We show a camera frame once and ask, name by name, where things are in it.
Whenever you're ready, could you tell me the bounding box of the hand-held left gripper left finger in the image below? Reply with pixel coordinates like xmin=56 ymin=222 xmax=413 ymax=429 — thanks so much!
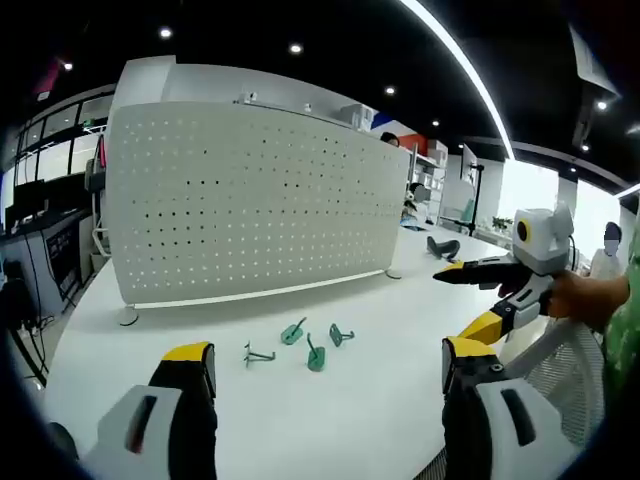
xmin=81 ymin=341 xmax=219 ymax=480

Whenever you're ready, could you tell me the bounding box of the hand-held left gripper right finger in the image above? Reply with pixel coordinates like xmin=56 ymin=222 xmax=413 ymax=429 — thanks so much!
xmin=440 ymin=335 xmax=582 ymax=480

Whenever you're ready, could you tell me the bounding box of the green wire hook assembly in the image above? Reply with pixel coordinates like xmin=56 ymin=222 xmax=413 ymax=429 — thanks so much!
xmin=243 ymin=340 xmax=278 ymax=370

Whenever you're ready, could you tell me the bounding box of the white perforated mounting plate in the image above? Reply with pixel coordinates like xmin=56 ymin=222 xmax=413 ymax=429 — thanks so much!
xmin=104 ymin=100 xmax=413 ymax=327

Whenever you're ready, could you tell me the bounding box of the person's right hand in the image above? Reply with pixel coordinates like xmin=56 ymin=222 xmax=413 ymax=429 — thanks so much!
xmin=546 ymin=268 xmax=630 ymax=332

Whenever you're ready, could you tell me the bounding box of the black curved object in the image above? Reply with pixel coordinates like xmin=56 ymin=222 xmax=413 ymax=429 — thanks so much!
xmin=425 ymin=235 xmax=461 ymax=264

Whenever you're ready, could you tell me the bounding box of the black tripod stand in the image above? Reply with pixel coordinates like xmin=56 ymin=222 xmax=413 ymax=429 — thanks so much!
xmin=439 ymin=163 xmax=487 ymax=238

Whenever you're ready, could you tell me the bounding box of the white mesh chair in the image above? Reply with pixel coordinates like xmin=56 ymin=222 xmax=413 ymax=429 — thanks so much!
xmin=414 ymin=318 xmax=607 ymax=480

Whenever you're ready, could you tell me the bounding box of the monitor on stand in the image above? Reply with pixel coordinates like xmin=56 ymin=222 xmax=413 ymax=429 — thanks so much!
xmin=459 ymin=143 xmax=482 ymax=187

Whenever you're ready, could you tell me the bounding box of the white storage shelf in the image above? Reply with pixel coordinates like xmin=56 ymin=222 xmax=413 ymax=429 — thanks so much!
xmin=408 ymin=133 xmax=450 ymax=227

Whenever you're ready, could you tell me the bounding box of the black office chair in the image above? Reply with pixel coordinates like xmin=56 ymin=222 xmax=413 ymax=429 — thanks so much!
xmin=0 ymin=258 xmax=39 ymax=326

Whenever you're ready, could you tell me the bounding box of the white ceiling light strip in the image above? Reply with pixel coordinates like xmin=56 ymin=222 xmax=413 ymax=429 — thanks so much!
xmin=399 ymin=0 xmax=517 ymax=161

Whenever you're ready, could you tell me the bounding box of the black desk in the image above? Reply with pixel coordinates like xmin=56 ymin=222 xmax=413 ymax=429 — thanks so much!
xmin=0 ymin=172 xmax=96 ymax=321

